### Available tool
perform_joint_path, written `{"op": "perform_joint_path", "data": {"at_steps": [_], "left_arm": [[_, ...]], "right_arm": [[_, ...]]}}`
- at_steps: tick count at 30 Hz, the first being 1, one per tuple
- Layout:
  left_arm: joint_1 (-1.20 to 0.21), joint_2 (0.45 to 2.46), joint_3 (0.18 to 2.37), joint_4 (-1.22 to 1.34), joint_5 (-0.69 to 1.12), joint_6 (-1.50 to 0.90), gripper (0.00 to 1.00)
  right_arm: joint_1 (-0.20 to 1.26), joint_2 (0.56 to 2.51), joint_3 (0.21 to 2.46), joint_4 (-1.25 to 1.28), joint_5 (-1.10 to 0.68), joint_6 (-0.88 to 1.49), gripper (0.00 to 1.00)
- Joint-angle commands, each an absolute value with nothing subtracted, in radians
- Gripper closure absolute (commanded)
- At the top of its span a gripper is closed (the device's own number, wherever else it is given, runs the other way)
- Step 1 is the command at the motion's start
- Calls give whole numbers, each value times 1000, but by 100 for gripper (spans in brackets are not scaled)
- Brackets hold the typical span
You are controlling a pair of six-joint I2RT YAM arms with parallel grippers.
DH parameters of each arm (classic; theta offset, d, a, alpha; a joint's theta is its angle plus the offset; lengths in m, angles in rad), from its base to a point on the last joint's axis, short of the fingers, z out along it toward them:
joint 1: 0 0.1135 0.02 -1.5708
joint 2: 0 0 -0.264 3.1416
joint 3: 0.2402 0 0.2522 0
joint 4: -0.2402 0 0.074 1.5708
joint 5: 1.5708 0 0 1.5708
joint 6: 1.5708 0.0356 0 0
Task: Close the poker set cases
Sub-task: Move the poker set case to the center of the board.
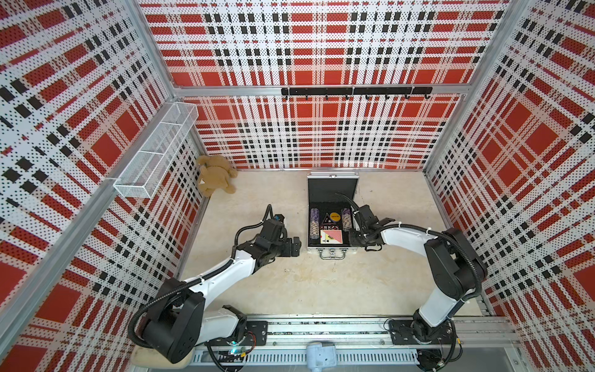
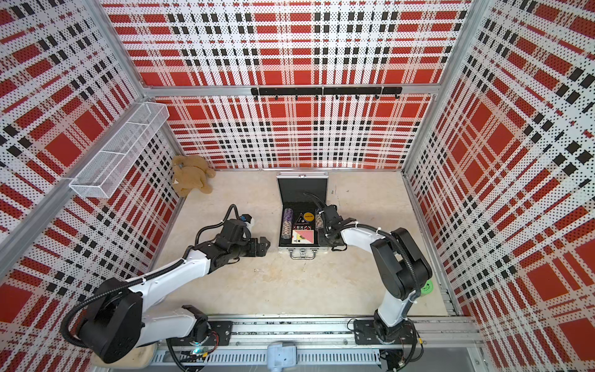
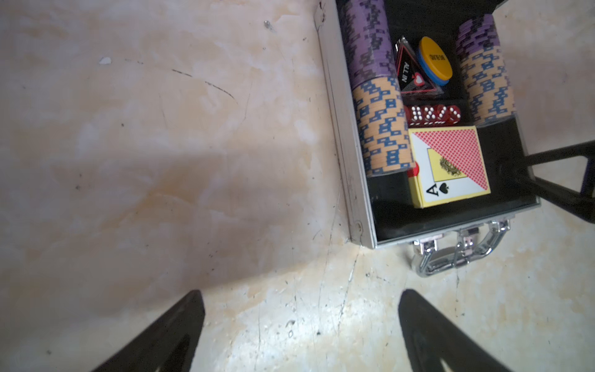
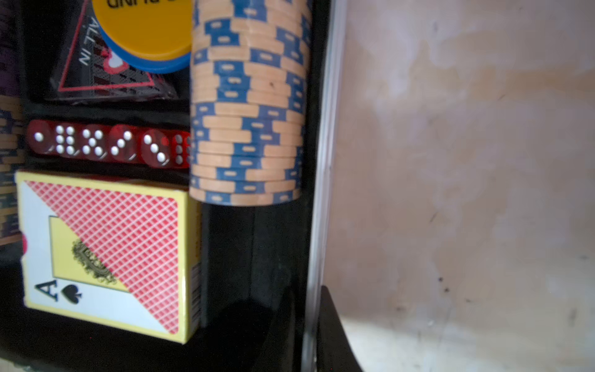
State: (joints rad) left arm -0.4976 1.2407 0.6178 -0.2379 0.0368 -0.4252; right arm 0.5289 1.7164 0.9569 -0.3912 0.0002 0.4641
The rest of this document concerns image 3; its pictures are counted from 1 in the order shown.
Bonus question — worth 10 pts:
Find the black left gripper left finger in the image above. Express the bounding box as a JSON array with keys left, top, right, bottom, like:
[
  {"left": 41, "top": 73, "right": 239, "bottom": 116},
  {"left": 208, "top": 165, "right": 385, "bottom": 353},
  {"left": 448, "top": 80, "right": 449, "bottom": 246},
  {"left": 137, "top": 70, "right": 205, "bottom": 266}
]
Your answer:
[{"left": 96, "top": 290, "right": 205, "bottom": 371}]

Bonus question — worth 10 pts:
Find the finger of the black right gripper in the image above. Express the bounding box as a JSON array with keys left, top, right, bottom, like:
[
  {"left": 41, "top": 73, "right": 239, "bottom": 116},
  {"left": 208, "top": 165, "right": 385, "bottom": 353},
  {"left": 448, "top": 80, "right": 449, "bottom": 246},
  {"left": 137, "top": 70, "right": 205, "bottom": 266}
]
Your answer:
[{"left": 499, "top": 141, "right": 594, "bottom": 223}]

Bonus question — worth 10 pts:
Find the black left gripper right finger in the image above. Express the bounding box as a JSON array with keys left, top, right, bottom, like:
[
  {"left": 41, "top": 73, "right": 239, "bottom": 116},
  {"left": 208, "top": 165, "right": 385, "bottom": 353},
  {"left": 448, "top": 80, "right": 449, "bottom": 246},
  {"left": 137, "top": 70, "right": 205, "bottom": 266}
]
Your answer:
[{"left": 398, "top": 289, "right": 509, "bottom": 371}]

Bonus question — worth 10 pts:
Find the silver aluminium poker case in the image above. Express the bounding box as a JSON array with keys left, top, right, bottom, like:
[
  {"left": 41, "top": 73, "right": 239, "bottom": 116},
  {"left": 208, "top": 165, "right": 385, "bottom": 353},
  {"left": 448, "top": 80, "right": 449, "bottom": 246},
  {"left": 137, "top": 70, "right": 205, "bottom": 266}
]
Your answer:
[{"left": 314, "top": 1, "right": 540, "bottom": 277}]

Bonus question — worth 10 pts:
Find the right poker chip row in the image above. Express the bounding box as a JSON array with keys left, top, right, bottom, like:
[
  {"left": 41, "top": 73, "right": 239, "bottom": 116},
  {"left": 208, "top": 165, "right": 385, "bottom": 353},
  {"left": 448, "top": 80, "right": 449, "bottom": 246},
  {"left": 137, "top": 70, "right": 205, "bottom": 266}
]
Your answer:
[{"left": 456, "top": 13, "right": 516, "bottom": 126}]

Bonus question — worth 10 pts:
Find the poker chip row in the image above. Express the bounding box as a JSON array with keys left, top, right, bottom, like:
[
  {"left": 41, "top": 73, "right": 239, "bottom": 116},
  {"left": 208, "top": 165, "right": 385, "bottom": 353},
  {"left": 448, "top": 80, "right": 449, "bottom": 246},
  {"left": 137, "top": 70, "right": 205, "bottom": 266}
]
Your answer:
[
  {"left": 456, "top": 13, "right": 516, "bottom": 126},
  {"left": 339, "top": 0, "right": 415, "bottom": 178}
]

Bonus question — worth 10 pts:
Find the left poker chip row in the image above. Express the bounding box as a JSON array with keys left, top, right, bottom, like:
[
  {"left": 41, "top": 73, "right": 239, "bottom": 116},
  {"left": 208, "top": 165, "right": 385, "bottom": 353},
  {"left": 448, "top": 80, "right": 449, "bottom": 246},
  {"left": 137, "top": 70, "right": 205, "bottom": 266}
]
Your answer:
[{"left": 339, "top": 0, "right": 415, "bottom": 178}]

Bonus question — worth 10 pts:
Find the playing card deck box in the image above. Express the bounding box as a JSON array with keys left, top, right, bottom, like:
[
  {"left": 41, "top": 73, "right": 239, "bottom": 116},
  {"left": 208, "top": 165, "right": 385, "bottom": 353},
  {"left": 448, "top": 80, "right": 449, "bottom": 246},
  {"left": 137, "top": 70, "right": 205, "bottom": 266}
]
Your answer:
[{"left": 408, "top": 126, "right": 491, "bottom": 209}]

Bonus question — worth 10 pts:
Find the red dice row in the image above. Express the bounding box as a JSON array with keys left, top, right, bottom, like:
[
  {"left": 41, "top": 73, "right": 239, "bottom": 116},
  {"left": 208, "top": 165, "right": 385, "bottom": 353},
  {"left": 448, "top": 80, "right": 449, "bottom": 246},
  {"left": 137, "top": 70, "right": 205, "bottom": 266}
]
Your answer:
[{"left": 404, "top": 104, "right": 463, "bottom": 127}]

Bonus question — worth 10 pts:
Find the yellow blue dealer button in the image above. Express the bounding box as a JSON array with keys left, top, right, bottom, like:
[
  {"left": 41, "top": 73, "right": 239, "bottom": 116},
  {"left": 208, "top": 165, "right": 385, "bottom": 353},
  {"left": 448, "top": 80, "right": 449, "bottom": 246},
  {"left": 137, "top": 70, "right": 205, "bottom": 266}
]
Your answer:
[{"left": 417, "top": 37, "right": 453, "bottom": 86}]

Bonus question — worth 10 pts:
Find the triangular all-in button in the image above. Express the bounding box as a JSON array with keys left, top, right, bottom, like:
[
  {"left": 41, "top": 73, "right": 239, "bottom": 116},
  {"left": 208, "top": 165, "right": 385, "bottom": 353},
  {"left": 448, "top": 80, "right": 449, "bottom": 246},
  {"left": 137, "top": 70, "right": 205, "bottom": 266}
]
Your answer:
[{"left": 395, "top": 37, "right": 443, "bottom": 97}]

